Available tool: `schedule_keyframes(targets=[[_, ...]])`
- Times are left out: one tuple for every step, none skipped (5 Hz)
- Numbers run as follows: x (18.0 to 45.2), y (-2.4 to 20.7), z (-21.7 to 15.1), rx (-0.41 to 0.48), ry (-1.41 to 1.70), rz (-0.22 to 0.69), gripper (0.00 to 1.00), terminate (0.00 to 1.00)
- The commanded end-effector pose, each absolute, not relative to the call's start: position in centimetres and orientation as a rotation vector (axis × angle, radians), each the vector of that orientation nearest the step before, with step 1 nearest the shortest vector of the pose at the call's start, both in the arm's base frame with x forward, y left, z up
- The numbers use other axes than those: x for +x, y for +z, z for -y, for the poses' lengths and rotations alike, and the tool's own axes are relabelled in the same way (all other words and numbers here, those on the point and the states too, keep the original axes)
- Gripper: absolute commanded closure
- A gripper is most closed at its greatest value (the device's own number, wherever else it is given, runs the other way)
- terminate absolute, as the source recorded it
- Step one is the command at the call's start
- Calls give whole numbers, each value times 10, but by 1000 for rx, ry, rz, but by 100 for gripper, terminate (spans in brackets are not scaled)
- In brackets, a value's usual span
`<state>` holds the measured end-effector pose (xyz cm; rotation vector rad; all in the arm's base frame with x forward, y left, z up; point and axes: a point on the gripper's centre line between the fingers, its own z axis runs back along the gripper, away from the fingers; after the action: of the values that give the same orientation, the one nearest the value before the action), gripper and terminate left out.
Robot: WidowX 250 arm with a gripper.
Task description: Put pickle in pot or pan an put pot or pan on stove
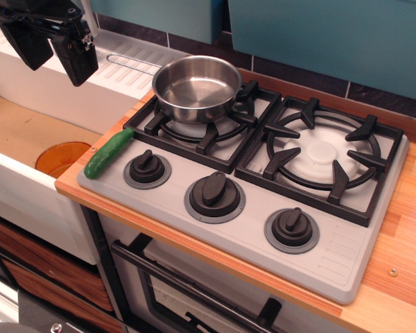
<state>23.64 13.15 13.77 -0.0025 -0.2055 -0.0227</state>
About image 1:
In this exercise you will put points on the orange sink drain plug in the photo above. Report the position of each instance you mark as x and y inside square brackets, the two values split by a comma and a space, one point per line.
[55, 160]

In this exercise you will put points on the black left stove knob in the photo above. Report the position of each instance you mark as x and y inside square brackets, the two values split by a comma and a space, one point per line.
[147, 171]

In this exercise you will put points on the black burner grate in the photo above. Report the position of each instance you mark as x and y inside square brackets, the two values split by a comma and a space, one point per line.
[341, 164]
[218, 145]

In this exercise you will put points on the toy oven door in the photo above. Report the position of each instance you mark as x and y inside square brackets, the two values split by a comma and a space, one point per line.
[180, 293]

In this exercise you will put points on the black right burner grate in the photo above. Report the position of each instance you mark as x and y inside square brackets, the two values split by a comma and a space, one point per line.
[341, 164]

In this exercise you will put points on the black left burner grate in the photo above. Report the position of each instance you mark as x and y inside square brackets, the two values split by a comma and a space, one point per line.
[218, 145]

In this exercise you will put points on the stainless steel saucepan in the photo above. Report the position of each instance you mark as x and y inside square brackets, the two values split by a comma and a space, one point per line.
[196, 89]

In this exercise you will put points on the upper wooden drawer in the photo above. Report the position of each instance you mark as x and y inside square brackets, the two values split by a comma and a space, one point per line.
[50, 263]

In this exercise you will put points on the black stove knob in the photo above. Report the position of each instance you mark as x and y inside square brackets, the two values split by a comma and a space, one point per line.
[215, 199]
[147, 171]
[292, 231]

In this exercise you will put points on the white toy sink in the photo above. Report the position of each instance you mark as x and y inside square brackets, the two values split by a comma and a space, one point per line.
[42, 108]

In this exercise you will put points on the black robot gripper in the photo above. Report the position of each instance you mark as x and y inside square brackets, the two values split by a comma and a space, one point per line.
[22, 22]

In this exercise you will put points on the grey toy faucet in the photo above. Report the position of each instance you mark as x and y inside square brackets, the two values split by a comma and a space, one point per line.
[89, 17]

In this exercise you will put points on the grey toy stove top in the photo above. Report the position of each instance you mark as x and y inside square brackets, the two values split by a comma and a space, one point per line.
[333, 268]

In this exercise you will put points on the black oven door handle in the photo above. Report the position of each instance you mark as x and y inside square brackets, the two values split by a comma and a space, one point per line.
[134, 253]

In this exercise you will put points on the black middle stove knob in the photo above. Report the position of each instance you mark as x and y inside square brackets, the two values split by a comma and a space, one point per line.
[215, 199]

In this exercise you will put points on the wooden drawer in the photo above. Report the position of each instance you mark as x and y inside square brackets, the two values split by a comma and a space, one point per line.
[50, 263]
[82, 312]

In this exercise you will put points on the green toy pickle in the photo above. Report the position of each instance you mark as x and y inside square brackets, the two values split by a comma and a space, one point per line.
[107, 152]

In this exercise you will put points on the lower wooden drawer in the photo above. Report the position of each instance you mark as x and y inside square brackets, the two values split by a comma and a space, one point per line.
[82, 312]

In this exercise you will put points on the black right stove knob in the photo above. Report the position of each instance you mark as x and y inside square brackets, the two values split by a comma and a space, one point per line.
[292, 231]

